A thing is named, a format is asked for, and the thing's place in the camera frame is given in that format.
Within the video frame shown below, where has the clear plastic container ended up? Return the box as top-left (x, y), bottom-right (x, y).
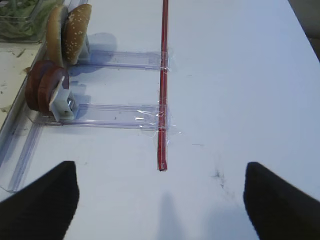
top-left (0, 0), bottom-right (62, 45)

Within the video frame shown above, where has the clear right upper channel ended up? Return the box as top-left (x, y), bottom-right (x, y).
top-left (75, 50), bottom-right (170, 71)

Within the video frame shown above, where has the white metal tray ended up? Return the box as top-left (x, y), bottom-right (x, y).
top-left (0, 40), bottom-right (46, 133)

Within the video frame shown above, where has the green lettuce in container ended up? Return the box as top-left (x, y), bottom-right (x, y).
top-left (0, 0), bottom-right (51, 38)

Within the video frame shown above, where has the rear dark meat patty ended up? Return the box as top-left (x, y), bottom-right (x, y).
top-left (37, 65), bottom-right (70, 116)

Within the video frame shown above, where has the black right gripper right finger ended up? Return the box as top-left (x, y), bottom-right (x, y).
top-left (243, 162), bottom-right (320, 240)

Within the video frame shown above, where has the red plastic rail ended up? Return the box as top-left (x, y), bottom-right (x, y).
top-left (157, 0), bottom-right (169, 172)

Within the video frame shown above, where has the clear channel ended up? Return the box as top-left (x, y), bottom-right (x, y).
top-left (32, 103), bottom-right (169, 131)
top-left (75, 50), bottom-right (170, 71)

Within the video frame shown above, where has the front dark meat patty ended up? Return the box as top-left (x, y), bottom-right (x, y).
top-left (24, 60), bottom-right (55, 111)

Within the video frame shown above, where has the white right patty pusher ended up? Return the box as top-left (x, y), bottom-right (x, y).
top-left (48, 76), bottom-right (78, 122)

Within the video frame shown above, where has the clear rail right of tray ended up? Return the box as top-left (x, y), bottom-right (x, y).
top-left (0, 104), bottom-right (43, 194)

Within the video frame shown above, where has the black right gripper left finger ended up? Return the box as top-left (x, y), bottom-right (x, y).
top-left (0, 161), bottom-right (80, 240)

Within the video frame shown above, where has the dark meat patty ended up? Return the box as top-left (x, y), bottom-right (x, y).
top-left (24, 60), bottom-right (55, 111)
top-left (37, 65), bottom-right (70, 116)

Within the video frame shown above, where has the clear right lower channel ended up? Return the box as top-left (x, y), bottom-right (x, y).
top-left (32, 103), bottom-right (169, 131)

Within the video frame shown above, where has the rear sesame bun top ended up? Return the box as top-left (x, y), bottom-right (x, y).
top-left (62, 3), bottom-right (92, 65)

